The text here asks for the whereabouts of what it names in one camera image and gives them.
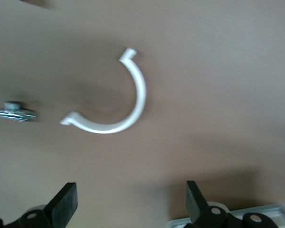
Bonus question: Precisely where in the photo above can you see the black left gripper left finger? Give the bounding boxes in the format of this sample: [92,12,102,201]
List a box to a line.
[0,181,78,228]

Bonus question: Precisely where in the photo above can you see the white drawer cabinet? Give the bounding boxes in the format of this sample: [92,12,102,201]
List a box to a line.
[165,203,285,228]

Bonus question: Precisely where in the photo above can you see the small metal connector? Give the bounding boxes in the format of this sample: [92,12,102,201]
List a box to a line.
[0,100,38,123]

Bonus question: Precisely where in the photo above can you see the white semicircular bracket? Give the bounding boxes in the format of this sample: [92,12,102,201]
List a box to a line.
[59,47,147,134]

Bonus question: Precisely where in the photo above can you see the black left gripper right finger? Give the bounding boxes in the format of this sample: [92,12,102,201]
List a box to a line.
[185,180,276,228]

